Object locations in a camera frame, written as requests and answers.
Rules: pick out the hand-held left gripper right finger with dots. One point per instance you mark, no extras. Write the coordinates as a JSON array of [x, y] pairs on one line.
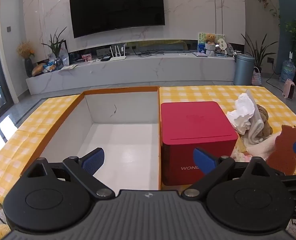
[[204, 161]]

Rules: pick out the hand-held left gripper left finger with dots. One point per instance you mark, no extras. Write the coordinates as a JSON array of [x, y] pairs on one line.
[[94, 158]]

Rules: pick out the brown bear-shaped sponge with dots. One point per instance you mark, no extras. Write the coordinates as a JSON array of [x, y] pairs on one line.
[[285, 150]]

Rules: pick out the orange white cardboard box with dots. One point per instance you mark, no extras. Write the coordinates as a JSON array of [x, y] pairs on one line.
[[118, 135]]

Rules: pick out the brown plush toy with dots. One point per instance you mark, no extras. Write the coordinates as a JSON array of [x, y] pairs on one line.
[[265, 122]]

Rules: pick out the red square box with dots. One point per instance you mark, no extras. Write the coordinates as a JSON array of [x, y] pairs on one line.
[[195, 127]]

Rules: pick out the pink tube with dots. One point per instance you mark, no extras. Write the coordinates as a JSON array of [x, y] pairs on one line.
[[241, 156]]

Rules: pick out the yellow printed packet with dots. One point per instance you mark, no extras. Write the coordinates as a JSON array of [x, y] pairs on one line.
[[242, 143]]

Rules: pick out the grey white striped cloth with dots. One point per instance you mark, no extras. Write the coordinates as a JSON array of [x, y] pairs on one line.
[[255, 127]]

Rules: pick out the pink heater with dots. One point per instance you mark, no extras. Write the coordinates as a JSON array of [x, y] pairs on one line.
[[288, 90]]

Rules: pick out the yellow checked mat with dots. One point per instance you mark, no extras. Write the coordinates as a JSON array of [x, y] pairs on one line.
[[200, 93]]

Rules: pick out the blue water jug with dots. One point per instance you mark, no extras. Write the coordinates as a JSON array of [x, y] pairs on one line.
[[287, 70]]

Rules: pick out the small woven bag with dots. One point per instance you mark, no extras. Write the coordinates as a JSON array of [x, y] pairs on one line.
[[256, 77]]

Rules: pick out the white papers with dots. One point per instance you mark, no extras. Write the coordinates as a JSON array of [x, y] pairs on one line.
[[68, 67]]

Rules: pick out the grey trash can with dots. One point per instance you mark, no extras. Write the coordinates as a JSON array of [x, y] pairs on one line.
[[243, 70]]

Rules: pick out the marble television console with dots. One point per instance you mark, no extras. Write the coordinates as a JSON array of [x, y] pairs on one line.
[[138, 72]]

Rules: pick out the small black box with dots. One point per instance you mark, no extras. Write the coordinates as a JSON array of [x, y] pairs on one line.
[[105, 59]]

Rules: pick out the small pink box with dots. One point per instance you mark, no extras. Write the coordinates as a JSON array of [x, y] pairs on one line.
[[86, 57]]

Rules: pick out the snack bags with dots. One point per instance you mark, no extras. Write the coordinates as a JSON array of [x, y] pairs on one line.
[[49, 67]]

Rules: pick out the tall-leaf potted plant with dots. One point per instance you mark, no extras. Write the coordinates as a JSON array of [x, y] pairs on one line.
[[259, 52]]

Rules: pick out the brown oval ornament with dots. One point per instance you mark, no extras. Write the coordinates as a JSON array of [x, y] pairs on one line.
[[38, 70]]

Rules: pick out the white router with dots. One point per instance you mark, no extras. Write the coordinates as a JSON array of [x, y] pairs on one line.
[[117, 56]]

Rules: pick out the white book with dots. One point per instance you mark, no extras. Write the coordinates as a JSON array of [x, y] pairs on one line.
[[200, 54]]

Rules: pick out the dark vase with dried flowers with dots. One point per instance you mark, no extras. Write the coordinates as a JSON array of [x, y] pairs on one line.
[[28, 66]]

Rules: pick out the green plant in glass vase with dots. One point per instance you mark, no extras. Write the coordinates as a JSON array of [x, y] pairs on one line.
[[56, 47]]

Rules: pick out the tan teddy bear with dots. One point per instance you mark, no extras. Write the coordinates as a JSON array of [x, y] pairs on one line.
[[210, 42]]

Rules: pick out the round white fan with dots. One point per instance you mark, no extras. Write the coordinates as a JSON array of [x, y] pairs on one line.
[[221, 43]]

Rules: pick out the printed picture board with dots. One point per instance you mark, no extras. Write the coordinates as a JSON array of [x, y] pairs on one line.
[[200, 40]]

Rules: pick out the black television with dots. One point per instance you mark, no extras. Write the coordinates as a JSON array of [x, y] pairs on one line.
[[116, 5]]

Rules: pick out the dark wall socket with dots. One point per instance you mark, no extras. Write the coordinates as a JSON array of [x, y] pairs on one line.
[[270, 60]]

